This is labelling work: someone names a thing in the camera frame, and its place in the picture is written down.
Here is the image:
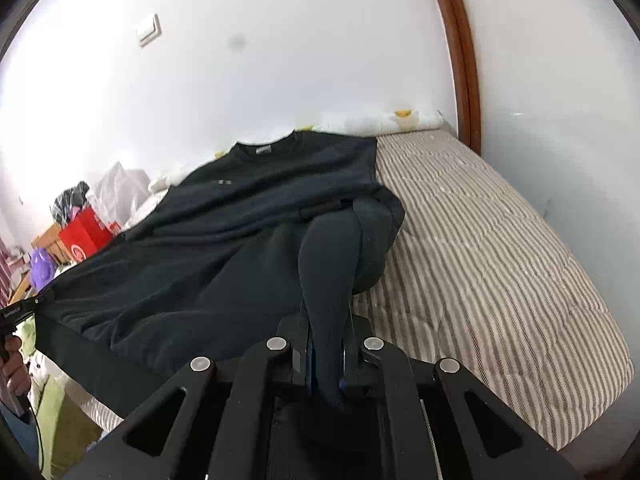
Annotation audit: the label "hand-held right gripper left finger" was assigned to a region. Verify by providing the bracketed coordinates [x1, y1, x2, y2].
[60, 310, 315, 480]

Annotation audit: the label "person's left hand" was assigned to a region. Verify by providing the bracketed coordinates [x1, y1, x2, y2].
[0, 335, 33, 401]

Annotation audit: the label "white plastic bag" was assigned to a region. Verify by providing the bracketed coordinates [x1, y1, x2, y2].
[92, 161, 151, 226]

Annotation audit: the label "striped bed mattress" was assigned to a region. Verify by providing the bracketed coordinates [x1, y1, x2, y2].
[65, 129, 628, 453]

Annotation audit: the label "green cloth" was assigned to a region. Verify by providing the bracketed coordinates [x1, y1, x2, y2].
[27, 345, 101, 476]

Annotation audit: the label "white pillow at wall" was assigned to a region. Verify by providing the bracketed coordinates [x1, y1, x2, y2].
[150, 107, 443, 193]

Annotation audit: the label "dark plaid cloth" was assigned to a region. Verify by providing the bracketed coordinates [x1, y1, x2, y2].
[52, 182, 91, 226]

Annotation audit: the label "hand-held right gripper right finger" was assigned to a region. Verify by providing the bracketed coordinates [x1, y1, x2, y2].
[342, 310, 586, 480]

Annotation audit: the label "black long-sleeve sweatshirt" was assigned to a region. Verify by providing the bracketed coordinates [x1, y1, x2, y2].
[30, 130, 406, 418]

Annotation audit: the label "white wall light switch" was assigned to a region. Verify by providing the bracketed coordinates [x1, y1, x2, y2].
[135, 12, 163, 47]

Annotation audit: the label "purple plastic bag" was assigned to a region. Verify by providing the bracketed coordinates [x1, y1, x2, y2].
[29, 247, 56, 293]

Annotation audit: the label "red paper shopping bag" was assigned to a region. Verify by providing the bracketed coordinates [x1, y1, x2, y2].
[58, 208, 116, 263]

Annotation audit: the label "person's blue jeans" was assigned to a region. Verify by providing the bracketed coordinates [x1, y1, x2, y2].
[0, 400, 41, 468]

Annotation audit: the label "brown wooden door frame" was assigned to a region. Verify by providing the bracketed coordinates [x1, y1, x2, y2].
[425, 0, 483, 156]

